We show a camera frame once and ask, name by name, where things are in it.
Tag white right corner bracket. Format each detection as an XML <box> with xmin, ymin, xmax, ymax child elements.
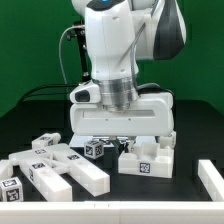
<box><xmin>198</xmin><ymin>160</ymin><xmax>224</xmax><ymax>202</ymax></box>

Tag white tagged cube nut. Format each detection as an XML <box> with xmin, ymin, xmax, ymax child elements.
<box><xmin>84</xmin><ymin>140</ymin><xmax>104</xmax><ymax>159</ymax></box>

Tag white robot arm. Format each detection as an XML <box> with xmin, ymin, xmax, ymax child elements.
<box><xmin>70</xmin><ymin>0</ymin><xmax>186</xmax><ymax>149</ymax></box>

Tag black camera stand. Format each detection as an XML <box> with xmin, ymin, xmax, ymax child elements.
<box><xmin>66</xmin><ymin>20</ymin><xmax>90</xmax><ymax>82</ymax></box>

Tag white chair seat part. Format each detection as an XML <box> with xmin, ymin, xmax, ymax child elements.
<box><xmin>118</xmin><ymin>143</ymin><xmax>174</xmax><ymax>178</ymax></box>

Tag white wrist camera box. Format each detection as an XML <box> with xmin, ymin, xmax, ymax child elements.
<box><xmin>70</xmin><ymin>81</ymin><xmax>101</xmax><ymax>103</ymax></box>

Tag black cables on table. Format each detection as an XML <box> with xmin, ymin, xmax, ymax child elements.
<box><xmin>20</xmin><ymin>83</ymin><xmax>84</xmax><ymax>103</ymax></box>

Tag white marker sheet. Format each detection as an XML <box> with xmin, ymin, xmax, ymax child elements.
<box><xmin>69</xmin><ymin>135</ymin><xmax>130</xmax><ymax>148</ymax></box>

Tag white front rail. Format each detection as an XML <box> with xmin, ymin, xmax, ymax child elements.
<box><xmin>0</xmin><ymin>202</ymin><xmax>224</xmax><ymax>224</ymax></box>

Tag white tagged cube left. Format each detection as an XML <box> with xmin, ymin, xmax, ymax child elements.
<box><xmin>0</xmin><ymin>177</ymin><xmax>23</xmax><ymax>202</ymax></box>

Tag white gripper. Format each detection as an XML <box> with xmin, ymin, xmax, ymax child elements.
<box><xmin>70</xmin><ymin>92</ymin><xmax>174</xmax><ymax>154</ymax></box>

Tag grey camera cable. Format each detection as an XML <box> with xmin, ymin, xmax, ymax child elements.
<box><xmin>58</xmin><ymin>25</ymin><xmax>81</xmax><ymax>101</ymax></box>

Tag white chair back frame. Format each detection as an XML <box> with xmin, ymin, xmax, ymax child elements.
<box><xmin>9</xmin><ymin>143</ymin><xmax>110</xmax><ymax>202</ymax></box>

